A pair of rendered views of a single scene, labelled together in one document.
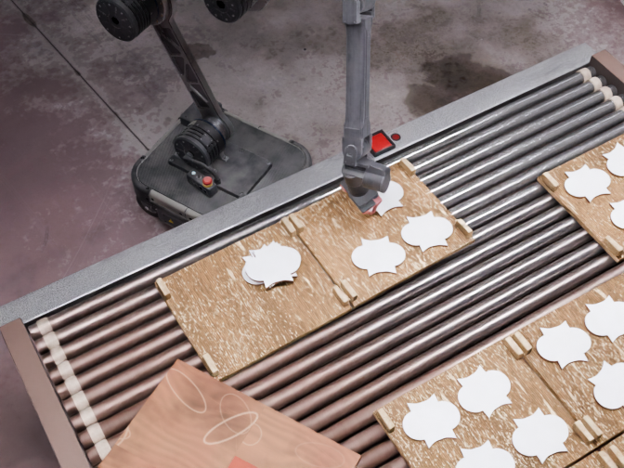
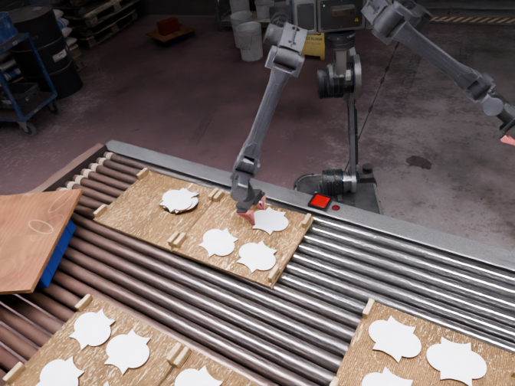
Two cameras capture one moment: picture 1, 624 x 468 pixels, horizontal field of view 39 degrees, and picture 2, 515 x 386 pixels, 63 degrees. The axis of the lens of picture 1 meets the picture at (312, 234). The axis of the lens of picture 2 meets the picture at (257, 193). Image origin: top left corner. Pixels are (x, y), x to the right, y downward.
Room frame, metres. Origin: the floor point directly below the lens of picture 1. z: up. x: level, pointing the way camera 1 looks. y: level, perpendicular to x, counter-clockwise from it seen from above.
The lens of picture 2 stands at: (1.14, -1.25, 2.06)
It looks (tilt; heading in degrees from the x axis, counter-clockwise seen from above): 40 degrees down; 68
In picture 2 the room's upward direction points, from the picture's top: 9 degrees counter-clockwise
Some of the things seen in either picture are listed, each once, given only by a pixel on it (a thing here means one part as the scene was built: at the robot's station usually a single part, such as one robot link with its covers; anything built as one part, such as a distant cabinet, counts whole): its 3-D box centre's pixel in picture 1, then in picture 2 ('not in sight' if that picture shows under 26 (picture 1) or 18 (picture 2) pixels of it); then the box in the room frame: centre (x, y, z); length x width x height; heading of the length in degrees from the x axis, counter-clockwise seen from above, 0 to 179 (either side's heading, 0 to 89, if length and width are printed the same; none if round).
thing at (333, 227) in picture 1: (379, 229); (244, 234); (1.50, -0.19, 0.93); 0.41 x 0.35 x 0.02; 123
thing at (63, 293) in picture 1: (331, 175); (281, 198); (1.73, -0.06, 0.89); 2.08 x 0.08 x 0.06; 121
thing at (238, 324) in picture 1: (252, 296); (158, 207); (1.27, 0.16, 0.93); 0.41 x 0.35 x 0.02; 122
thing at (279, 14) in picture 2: not in sight; (280, 24); (1.99, 0.30, 1.45); 0.09 x 0.08 x 0.12; 149
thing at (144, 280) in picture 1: (343, 188); (272, 207); (1.67, -0.09, 0.90); 1.95 x 0.05 x 0.05; 121
